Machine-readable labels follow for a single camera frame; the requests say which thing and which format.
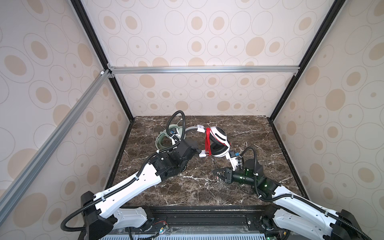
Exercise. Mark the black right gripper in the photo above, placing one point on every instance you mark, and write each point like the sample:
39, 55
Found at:
229, 173

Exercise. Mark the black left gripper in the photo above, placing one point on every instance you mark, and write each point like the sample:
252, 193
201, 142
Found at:
193, 151

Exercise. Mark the mint green headphones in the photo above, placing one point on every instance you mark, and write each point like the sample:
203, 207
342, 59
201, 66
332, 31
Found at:
180, 128

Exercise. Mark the black white headphones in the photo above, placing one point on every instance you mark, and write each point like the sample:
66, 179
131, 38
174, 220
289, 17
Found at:
216, 141

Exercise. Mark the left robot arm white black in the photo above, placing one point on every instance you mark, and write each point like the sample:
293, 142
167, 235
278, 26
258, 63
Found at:
101, 212

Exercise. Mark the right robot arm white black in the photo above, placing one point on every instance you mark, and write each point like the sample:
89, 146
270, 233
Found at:
294, 198

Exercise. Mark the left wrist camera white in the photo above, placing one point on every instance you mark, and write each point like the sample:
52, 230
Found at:
173, 137

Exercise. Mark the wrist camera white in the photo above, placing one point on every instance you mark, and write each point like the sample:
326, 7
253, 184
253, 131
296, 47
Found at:
173, 137
236, 160

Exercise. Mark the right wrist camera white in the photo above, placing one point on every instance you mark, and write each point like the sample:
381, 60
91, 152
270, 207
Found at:
236, 160

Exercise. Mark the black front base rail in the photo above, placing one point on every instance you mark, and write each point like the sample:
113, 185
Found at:
205, 216

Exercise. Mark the silver aluminium rail back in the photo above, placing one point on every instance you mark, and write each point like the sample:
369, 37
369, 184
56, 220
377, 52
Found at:
205, 70

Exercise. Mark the silver aluminium rail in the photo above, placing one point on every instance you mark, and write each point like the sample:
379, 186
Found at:
205, 70
21, 184

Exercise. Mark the black corner frame post left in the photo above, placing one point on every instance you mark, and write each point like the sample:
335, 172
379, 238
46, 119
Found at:
96, 44

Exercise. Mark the black corner frame post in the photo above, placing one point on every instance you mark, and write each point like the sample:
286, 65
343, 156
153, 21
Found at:
313, 47
96, 44

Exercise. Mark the silver aluminium rail left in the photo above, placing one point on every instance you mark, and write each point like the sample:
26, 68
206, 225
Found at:
21, 184

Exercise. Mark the black corner frame post right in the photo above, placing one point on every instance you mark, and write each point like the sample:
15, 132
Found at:
313, 47

